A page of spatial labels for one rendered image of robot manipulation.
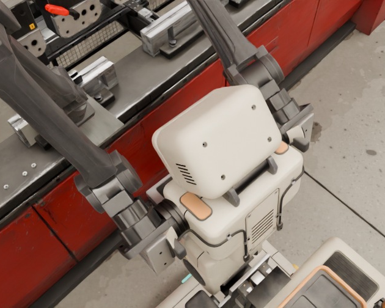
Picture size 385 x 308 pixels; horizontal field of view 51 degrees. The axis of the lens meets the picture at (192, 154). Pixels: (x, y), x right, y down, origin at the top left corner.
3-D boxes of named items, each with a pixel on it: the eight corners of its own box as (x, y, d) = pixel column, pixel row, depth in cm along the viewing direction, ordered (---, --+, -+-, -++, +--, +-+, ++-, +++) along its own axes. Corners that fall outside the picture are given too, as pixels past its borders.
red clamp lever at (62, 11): (51, 7, 103) (80, 13, 111) (41, 0, 104) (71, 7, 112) (49, 13, 103) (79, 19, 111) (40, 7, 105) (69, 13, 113)
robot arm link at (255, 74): (264, 109, 95) (283, 96, 94) (241, 71, 93) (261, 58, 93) (256, 106, 104) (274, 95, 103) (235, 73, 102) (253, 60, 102)
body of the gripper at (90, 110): (51, 117, 111) (50, 108, 104) (80, 95, 115) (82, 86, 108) (66, 134, 112) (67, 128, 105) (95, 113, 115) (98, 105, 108)
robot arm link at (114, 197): (115, 224, 79) (138, 209, 80) (84, 182, 78) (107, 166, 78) (118, 212, 89) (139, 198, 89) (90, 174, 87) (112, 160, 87)
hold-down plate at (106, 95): (46, 151, 132) (43, 146, 130) (36, 142, 134) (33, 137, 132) (115, 99, 144) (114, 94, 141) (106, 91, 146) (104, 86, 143)
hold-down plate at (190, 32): (169, 60, 154) (168, 54, 151) (159, 53, 156) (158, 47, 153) (222, 21, 165) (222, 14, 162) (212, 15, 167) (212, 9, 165)
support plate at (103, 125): (77, 163, 116) (76, 161, 115) (25, 115, 126) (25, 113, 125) (124, 126, 122) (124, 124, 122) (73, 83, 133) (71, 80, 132)
